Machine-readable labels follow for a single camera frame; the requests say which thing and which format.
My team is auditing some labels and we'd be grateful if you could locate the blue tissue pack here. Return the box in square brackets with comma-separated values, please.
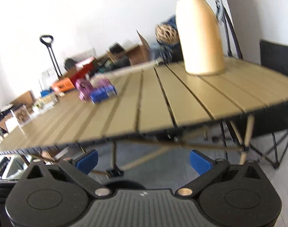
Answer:
[90, 85, 117, 104]

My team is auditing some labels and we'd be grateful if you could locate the purple cloth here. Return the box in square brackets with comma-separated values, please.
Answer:
[75, 78, 111, 102]

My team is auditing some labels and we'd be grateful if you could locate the black folding chair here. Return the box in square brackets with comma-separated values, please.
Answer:
[249, 39, 288, 170]

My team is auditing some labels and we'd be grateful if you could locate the orange cardboard box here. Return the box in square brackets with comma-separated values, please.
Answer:
[51, 62, 97, 93]

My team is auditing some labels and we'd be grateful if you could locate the open brown cardboard box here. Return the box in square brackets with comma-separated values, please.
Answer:
[106, 31, 150, 65]

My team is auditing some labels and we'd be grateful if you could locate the yellow thermos jug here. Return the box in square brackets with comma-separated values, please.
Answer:
[175, 0, 225, 75]

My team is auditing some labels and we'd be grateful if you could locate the woven rattan ball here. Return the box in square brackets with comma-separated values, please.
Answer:
[155, 24, 179, 45]

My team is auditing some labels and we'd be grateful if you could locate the black tripod stand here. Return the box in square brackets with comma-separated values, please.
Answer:
[221, 6, 243, 59]

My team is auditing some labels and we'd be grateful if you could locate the black trolley handle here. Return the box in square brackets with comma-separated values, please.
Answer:
[40, 35, 63, 79]

